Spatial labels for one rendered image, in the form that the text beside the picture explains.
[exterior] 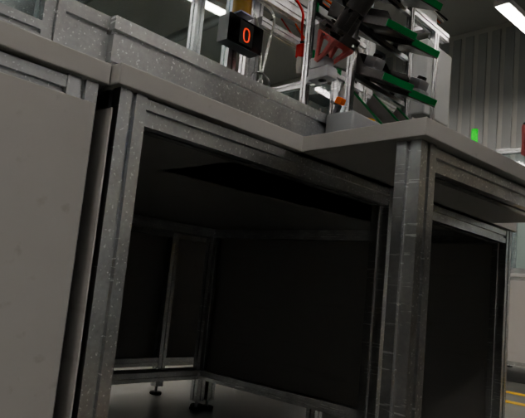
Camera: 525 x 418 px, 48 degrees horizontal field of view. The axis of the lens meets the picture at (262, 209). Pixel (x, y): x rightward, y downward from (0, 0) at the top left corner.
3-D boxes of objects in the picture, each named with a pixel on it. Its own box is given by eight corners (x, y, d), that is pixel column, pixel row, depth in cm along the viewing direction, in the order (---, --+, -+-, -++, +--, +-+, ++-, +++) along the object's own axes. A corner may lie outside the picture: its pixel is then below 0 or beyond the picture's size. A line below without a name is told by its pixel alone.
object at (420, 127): (612, 221, 149) (612, 210, 150) (425, 134, 88) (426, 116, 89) (382, 224, 200) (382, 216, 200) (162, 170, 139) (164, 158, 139)
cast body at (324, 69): (337, 80, 152) (337, 55, 153) (327, 75, 149) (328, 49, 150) (311, 87, 158) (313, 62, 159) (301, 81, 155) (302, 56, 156)
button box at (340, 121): (401, 160, 135) (403, 134, 136) (351, 138, 120) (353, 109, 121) (375, 162, 140) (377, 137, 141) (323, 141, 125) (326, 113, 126)
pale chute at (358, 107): (413, 158, 169) (422, 146, 167) (382, 148, 161) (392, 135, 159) (366, 104, 187) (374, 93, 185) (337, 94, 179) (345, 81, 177)
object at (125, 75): (516, 232, 187) (517, 222, 187) (119, 83, 78) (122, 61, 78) (215, 230, 282) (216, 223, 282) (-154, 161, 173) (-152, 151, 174)
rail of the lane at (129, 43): (405, 190, 151) (407, 149, 152) (108, 79, 86) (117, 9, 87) (386, 191, 154) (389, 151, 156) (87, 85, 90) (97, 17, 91)
